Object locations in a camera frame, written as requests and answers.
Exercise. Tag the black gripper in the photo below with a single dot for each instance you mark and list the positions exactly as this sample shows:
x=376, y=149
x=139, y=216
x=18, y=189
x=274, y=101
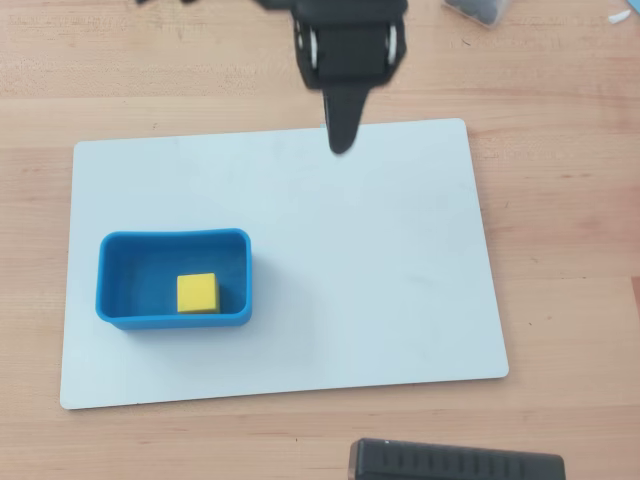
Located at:
x=350, y=52

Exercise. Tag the yellow cube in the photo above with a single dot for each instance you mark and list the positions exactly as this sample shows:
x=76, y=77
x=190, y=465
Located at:
x=197, y=294

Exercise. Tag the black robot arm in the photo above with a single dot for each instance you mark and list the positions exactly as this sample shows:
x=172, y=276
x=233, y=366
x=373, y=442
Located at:
x=340, y=6

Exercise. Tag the white rectangular mat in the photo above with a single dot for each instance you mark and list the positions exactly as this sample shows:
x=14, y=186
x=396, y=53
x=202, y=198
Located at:
x=375, y=260

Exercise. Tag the blue rectangular bin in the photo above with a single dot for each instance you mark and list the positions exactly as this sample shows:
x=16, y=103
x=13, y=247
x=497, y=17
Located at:
x=125, y=280

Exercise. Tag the dark object top right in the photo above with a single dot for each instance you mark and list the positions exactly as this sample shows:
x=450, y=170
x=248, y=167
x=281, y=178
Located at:
x=475, y=9

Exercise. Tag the small white scrap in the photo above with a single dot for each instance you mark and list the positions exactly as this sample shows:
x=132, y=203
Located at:
x=619, y=16

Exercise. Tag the black ribbed device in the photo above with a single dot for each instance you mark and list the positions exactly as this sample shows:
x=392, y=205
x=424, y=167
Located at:
x=450, y=460

